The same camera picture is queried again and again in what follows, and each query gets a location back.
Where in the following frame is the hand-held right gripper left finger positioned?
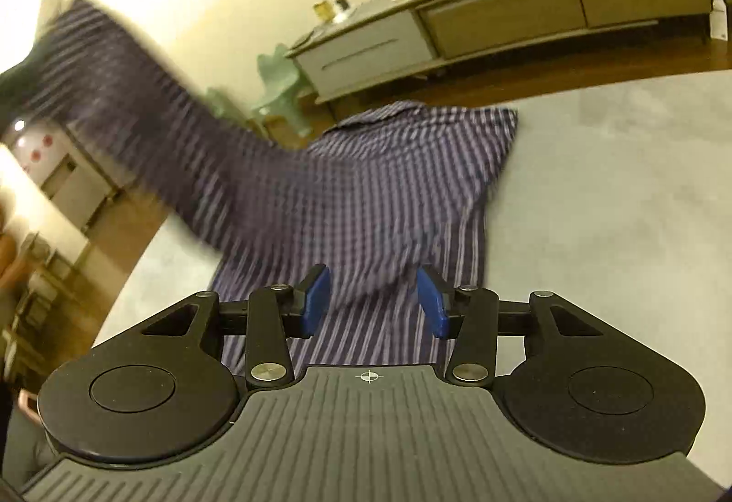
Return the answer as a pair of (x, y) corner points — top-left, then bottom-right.
(140, 264), (333, 389)

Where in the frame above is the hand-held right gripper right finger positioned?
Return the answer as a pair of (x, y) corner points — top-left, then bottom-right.
(416, 264), (599, 389)

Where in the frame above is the blue plaid shirt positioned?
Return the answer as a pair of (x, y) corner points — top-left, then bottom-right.
(23, 0), (521, 372)

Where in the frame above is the grey door with red stickers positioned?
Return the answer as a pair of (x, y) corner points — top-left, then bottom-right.
(14, 119), (124, 232)

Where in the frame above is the long low tv cabinet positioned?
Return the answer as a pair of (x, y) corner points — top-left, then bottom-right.
(284, 0), (713, 106)

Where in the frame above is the white tag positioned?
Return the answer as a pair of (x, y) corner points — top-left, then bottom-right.
(709, 0), (731, 43)

